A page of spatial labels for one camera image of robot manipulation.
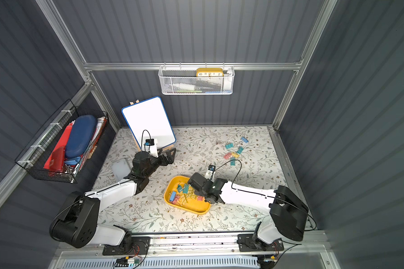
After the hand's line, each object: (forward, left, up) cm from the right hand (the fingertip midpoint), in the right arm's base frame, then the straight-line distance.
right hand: (202, 185), depth 83 cm
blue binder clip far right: (+37, -27, -8) cm, 47 cm away
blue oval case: (+15, +54, +25) cm, 61 cm away
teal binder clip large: (+27, -23, -7) cm, 36 cm away
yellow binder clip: (+24, -20, -7) cm, 32 cm away
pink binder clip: (+23, -15, -7) cm, 29 cm away
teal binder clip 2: (+19, -18, -8) cm, 27 cm away
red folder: (-2, +57, +24) cm, 62 cm away
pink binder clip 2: (-4, +2, -6) cm, 8 cm away
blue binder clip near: (-3, +16, -6) cm, 17 cm away
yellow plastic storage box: (-1, +13, -8) cm, 15 cm away
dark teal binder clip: (+1, +9, -6) cm, 11 cm away
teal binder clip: (+31, -17, -7) cm, 36 cm away
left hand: (+15, +17, +10) cm, 25 cm away
